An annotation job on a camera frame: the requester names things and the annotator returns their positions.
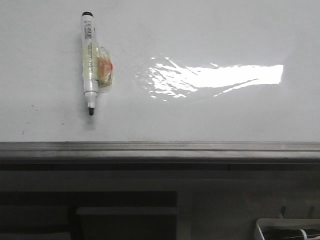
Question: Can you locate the white whiteboard with metal frame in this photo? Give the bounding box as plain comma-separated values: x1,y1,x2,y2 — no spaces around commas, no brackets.
0,0,320,168

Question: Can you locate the white whiteboard marker pen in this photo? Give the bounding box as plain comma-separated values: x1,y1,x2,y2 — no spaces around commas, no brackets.
80,11,114,116

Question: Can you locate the white plastic tray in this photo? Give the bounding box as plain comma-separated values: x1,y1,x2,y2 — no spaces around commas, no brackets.
254,218,320,240

